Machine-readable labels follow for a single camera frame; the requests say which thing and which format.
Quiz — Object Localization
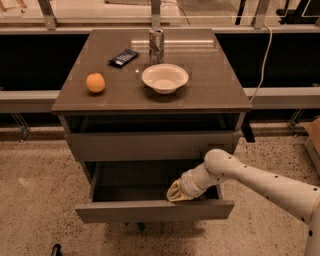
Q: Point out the white bowl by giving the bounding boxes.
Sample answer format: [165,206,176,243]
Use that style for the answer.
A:
[142,64,189,94]

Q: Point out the white cable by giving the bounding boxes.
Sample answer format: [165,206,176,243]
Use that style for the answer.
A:
[248,23,273,104]

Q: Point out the grey top drawer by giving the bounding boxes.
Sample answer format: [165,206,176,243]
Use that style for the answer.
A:
[67,131,242,162]

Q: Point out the silver drink can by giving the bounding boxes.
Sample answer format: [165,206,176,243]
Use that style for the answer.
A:
[149,27,164,65]

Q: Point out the orange fruit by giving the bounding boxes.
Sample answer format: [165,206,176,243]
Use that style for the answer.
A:
[86,73,105,93]

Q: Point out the grey drawer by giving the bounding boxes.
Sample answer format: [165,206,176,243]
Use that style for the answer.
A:
[76,160,234,223]
[67,131,242,162]

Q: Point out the grey drawer cabinet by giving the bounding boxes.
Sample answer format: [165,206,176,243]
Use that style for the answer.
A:
[51,28,253,232]

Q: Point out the cardboard box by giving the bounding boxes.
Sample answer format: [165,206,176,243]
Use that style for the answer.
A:
[305,118,320,174]

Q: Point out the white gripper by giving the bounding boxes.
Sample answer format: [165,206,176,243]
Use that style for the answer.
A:
[167,171,205,202]

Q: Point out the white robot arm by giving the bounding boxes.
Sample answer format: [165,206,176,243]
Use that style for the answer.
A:
[166,149,320,256]

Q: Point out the small black object on floor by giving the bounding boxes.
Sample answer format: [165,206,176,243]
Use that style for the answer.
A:
[51,244,62,256]

